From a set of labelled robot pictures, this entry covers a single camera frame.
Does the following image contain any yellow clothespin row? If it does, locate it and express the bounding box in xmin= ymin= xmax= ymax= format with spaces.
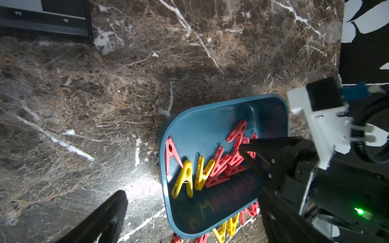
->
xmin=227 ymin=213 xmax=240 ymax=237
xmin=213 ymin=222 xmax=227 ymax=243

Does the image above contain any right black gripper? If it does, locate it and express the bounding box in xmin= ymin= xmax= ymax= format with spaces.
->
xmin=239 ymin=137 xmax=389 ymax=243

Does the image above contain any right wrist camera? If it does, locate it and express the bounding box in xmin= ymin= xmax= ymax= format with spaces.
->
xmin=287 ymin=77 xmax=378 ymax=170

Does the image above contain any teal plastic storage box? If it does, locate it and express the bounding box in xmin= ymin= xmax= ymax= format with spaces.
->
xmin=157 ymin=94 xmax=289 ymax=241

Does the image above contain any red clothespin row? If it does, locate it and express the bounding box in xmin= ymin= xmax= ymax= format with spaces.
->
xmin=194 ymin=233 xmax=208 ymax=243

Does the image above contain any clothespin pile in box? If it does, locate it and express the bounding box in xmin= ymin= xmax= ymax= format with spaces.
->
xmin=205 ymin=120 xmax=250 ymax=188

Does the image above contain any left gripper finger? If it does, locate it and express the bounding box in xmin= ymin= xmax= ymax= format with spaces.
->
xmin=58 ymin=190 xmax=128 ymax=243

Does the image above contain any slim yellow clothespin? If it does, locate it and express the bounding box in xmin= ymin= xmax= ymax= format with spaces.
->
xmin=194 ymin=156 xmax=216 ymax=191

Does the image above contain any red clothespin in box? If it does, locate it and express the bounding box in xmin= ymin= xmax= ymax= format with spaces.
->
xmin=165 ymin=137 xmax=183 ymax=176

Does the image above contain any big yellow clothespin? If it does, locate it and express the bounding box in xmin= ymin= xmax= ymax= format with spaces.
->
xmin=171 ymin=160 xmax=193 ymax=199

